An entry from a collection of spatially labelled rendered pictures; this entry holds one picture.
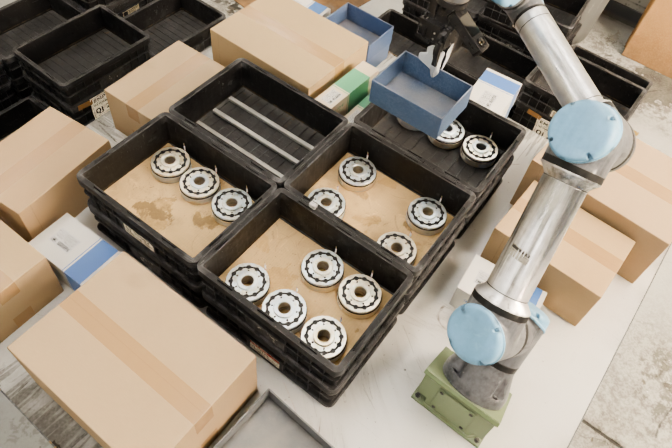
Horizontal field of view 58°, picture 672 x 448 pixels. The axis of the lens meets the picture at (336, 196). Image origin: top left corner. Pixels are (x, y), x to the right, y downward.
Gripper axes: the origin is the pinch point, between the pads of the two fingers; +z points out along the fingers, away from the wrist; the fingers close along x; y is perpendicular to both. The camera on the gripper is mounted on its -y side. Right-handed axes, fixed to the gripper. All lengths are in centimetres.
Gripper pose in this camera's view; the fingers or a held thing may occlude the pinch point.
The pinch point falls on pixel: (437, 73)
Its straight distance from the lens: 155.5
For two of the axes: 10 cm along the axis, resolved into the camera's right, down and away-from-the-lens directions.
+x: -6.2, 5.1, -5.9
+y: -7.7, -5.4, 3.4
